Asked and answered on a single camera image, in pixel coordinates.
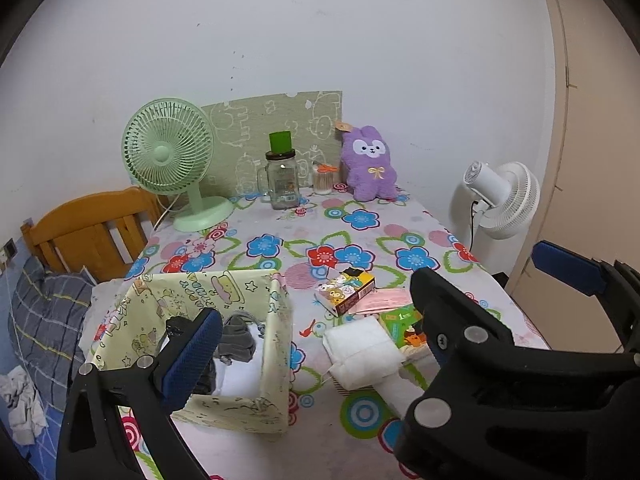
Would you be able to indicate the white standing fan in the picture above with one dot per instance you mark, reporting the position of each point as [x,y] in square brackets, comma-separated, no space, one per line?
[504,201]

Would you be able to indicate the floral tablecloth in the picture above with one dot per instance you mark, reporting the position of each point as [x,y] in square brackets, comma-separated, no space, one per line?
[296,279]

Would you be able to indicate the white crumpled cloth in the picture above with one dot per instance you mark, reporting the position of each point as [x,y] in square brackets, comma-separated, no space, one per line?
[25,411]

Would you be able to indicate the green patterned backboard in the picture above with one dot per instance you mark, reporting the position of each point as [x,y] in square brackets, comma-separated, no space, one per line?
[245,130]

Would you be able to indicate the yellow patterned fabric box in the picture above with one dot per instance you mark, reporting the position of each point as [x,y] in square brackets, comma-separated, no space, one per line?
[249,397]

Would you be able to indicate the black plastic bag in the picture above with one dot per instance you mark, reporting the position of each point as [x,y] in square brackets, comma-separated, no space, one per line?
[189,347]

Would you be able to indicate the purple plush bunny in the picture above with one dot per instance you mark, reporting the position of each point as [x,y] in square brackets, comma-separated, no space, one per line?
[366,158]

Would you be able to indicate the wall power outlet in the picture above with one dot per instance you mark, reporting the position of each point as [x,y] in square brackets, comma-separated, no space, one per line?
[7,252]

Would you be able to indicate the cotton swab jar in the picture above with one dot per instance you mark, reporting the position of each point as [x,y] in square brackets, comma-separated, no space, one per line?
[324,177]

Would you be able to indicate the grey scrunchie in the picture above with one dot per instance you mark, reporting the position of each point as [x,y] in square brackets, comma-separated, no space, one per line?
[237,344]

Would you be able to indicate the pink paper packet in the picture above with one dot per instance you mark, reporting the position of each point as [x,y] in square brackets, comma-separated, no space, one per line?
[382,300]

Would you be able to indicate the green cartoon tissue pack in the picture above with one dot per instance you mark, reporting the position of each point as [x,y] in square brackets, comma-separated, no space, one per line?
[402,324]

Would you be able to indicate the glass jar green lid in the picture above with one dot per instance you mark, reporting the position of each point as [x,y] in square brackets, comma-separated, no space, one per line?
[278,179]

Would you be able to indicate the yellow cartoon tissue pack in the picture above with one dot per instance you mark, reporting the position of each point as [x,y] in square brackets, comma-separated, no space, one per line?
[341,290]

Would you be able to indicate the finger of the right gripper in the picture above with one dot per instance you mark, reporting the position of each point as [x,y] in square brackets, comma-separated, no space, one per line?
[616,286]

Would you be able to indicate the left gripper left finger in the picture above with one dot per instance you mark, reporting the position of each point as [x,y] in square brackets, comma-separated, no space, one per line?
[93,443]

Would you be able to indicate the white cloth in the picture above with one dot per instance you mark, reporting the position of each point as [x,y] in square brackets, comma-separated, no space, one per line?
[400,392]
[25,411]
[361,353]

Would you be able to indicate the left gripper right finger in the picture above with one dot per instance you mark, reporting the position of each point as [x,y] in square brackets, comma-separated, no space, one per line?
[497,410]

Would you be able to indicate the grey plaid pillow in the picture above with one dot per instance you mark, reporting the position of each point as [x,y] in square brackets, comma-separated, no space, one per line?
[46,314]

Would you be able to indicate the green desk fan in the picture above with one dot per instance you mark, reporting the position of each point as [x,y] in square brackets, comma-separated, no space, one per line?
[167,148]

